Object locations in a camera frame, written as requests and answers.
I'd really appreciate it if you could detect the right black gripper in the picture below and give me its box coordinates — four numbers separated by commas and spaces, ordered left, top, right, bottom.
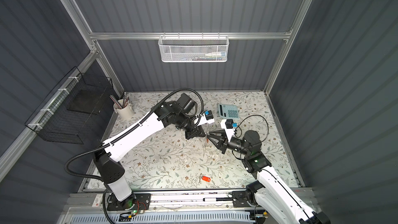
208, 130, 250, 157

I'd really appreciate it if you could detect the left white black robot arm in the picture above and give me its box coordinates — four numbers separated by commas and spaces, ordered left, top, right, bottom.
93, 88, 215, 202

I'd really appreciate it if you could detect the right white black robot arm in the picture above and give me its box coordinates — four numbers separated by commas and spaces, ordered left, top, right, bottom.
206, 129, 331, 224

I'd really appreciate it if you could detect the light blue calculator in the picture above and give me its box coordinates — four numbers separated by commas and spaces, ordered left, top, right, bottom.
218, 103, 240, 120

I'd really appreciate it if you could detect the red key lower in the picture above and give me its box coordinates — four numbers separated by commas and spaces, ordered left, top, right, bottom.
200, 175, 211, 182

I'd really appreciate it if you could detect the white pencil cup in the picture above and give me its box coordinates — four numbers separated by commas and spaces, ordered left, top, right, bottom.
110, 95, 134, 120

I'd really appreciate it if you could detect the white tube in basket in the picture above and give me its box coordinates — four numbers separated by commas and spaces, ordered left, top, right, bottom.
200, 51, 227, 59

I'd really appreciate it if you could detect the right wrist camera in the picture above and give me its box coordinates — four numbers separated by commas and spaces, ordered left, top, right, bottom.
220, 119, 237, 142

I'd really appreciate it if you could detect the black corrugated cable hose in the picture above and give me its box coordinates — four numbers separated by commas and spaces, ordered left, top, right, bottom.
64, 88, 205, 181

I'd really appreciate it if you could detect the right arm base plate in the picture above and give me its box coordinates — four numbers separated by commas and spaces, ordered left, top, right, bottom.
232, 190, 257, 208

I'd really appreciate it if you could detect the white wire mesh basket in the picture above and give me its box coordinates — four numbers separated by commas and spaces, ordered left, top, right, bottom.
158, 36, 230, 63

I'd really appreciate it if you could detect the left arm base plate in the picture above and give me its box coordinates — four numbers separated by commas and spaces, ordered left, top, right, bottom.
107, 193, 152, 211

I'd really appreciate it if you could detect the white perforated cable tray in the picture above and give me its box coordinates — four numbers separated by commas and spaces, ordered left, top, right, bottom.
68, 211, 256, 224

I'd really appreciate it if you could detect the aluminium front rail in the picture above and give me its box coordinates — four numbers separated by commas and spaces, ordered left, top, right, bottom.
64, 188, 245, 208

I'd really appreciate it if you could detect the black wire mesh basket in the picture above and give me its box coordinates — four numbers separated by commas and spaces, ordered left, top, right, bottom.
25, 67, 114, 145

